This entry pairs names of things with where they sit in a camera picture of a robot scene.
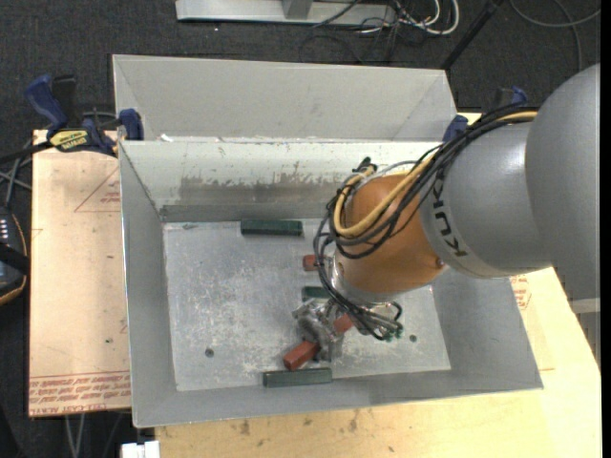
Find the red-brown block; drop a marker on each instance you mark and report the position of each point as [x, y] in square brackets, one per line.
[300, 355]
[309, 262]

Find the dark green flat block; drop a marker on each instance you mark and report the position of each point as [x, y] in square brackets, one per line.
[271, 227]
[312, 293]
[297, 378]

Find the grey metal bin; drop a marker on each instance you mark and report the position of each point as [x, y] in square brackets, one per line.
[229, 294]

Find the brown cardboard board, red print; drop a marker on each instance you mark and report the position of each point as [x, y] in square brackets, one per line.
[76, 265]

